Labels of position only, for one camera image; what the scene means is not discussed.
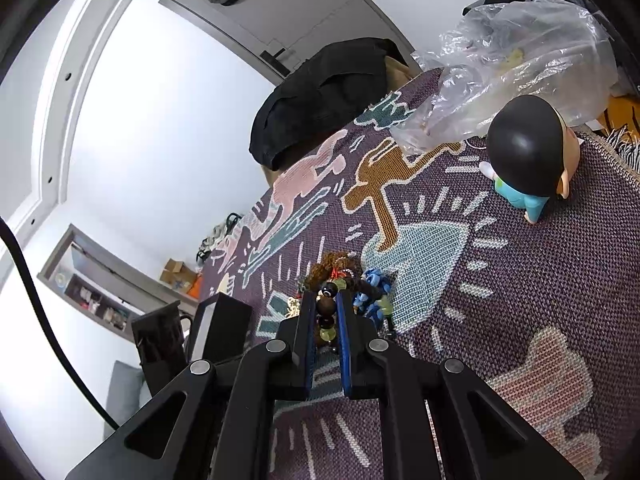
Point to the orange bag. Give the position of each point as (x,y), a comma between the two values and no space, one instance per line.
(196,287)

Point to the black shoe rack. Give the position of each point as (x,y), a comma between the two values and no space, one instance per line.
(217,237)

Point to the black-haired doll figurine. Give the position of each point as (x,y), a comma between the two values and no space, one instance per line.
(525,135)

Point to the grey door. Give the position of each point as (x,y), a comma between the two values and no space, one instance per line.
(300,5)

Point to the grey sofa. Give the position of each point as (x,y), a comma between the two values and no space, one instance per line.
(125,390)

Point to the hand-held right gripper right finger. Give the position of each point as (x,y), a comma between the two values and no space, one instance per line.
(345,355)

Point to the orange flat object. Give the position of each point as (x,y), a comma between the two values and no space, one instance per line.
(620,110)

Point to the black jacket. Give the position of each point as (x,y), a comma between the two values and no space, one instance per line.
(320,100)

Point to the purple printed blanket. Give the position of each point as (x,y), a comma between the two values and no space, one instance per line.
(500,310)

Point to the black jewelry box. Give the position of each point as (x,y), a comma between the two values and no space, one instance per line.
(230,320)

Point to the tan chair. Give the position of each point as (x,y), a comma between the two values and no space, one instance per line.
(400,72)

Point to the cardboard box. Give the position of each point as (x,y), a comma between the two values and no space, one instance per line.
(177,272)

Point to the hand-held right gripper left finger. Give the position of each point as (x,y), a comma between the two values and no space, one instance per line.
(310,355)

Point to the clear plastic bag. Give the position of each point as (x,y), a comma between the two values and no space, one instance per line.
(525,60)

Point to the grey wall shelf cabinet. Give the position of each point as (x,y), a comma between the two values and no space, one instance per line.
(100,305)

